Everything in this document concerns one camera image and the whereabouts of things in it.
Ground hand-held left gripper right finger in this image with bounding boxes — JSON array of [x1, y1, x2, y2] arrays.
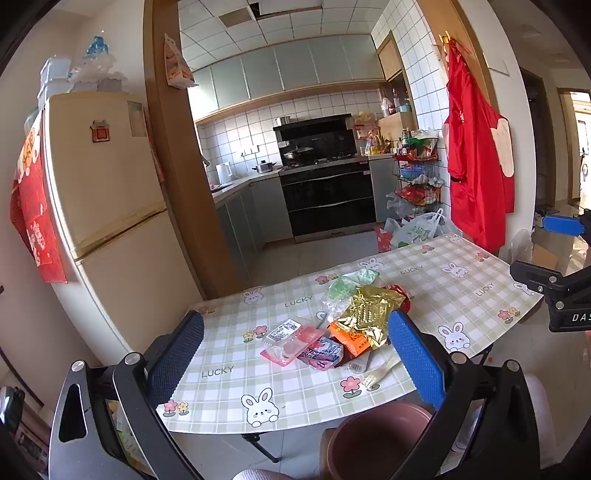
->
[[383, 310, 541, 480]]

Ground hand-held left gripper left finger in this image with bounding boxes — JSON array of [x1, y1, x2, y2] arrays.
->
[[48, 310, 205, 480]]

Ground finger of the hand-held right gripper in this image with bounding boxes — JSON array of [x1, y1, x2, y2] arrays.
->
[[542, 213, 591, 237], [509, 261, 591, 306]]

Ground white plastic fork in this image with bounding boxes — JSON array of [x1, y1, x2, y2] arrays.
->
[[362, 354, 402, 388]]

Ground white small packet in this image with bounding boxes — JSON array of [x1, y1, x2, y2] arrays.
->
[[342, 351, 372, 374]]

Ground gold foil wrapper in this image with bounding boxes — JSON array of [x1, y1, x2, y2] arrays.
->
[[333, 285, 407, 349]]

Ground red snack wrapper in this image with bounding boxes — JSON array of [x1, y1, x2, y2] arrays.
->
[[383, 284, 411, 315]]

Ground orange snack packet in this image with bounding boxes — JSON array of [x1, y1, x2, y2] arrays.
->
[[328, 319, 375, 357]]

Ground purple pink wrapper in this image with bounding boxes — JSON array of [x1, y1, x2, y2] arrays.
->
[[298, 336, 345, 371]]

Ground pink plastic bin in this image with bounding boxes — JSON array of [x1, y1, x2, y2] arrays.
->
[[320, 402, 435, 480]]

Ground green white plastic bag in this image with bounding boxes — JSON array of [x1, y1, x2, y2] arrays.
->
[[322, 268, 379, 319]]

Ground pink plastic tray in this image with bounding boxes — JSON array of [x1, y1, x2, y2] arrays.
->
[[260, 323, 328, 367]]

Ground cardboard box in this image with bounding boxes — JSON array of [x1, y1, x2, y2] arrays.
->
[[531, 242, 573, 273]]

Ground translucent plastic bag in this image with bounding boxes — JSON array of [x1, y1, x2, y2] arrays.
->
[[510, 228, 536, 266]]

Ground checked rabbit tablecloth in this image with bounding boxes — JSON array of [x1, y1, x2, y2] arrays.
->
[[157, 233, 544, 435]]

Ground red apron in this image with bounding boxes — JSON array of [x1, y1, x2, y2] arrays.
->
[[443, 39, 515, 252]]

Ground black table leg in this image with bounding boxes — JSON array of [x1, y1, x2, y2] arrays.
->
[[241, 431, 281, 463]]

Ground white green-print shopping bag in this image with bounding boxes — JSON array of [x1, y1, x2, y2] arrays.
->
[[390, 209, 446, 250]]

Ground grey lower cabinets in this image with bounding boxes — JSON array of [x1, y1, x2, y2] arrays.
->
[[210, 173, 296, 287]]

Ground grey cabinets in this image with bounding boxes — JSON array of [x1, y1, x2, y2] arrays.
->
[[187, 34, 386, 116], [210, 173, 296, 287]]

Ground grey narrow lower cabinet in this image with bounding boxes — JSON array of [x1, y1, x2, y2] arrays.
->
[[369, 157, 402, 222]]

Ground black stove oven unit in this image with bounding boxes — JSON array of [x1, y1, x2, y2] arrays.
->
[[278, 159, 376, 243]]

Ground cream refrigerator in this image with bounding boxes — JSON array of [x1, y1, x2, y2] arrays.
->
[[39, 92, 206, 365]]

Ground red printed cloth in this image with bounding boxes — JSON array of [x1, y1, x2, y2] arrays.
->
[[10, 111, 68, 283]]

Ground black wok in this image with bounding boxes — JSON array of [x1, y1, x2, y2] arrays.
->
[[283, 146, 315, 164]]

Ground paper sticker on refrigerator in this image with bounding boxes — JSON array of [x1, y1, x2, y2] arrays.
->
[[127, 102, 147, 138]]

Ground black range hood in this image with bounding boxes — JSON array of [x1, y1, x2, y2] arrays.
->
[[273, 114, 358, 164]]

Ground hanging snack bag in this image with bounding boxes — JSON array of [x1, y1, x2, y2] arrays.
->
[[164, 32, 199, 88]]

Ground clear plastic bags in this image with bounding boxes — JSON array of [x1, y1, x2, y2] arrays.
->
[[69, 34, 127, 93]]

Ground white storage boxes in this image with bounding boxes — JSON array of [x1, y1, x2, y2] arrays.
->
[[39, 55, 70, 100]]

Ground grey upper cabinets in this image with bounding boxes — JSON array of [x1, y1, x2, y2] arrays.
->
[[187, 34, 386, 116]]

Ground black wire rack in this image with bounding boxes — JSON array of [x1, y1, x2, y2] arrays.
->
[[385, 129, 444, 217]]

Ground wooden wall shelf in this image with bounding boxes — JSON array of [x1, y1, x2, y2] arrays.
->
[[376, 30, 419, 134]]

